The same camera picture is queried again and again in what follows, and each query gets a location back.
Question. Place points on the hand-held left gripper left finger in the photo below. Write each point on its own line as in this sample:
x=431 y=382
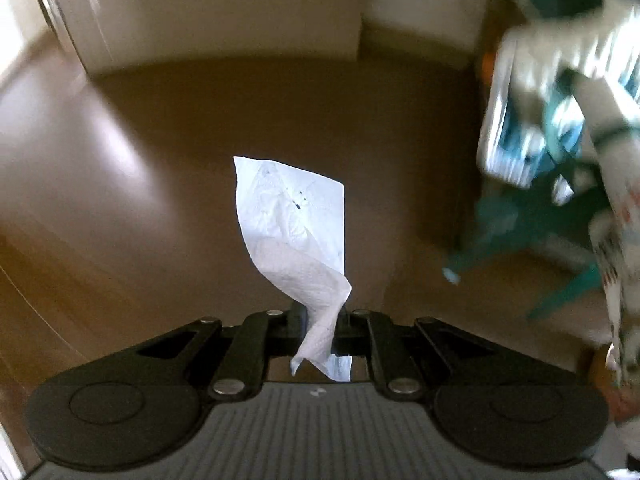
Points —
x=295 y=330

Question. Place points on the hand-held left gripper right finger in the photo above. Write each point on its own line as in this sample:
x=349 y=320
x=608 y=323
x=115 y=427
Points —
x=346 y=331

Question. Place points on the white paper napkin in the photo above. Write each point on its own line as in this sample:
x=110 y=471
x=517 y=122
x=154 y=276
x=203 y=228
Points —
x=290 y=220

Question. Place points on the orange white object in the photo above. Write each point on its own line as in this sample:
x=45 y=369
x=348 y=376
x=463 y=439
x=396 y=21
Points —
x=487 y=65

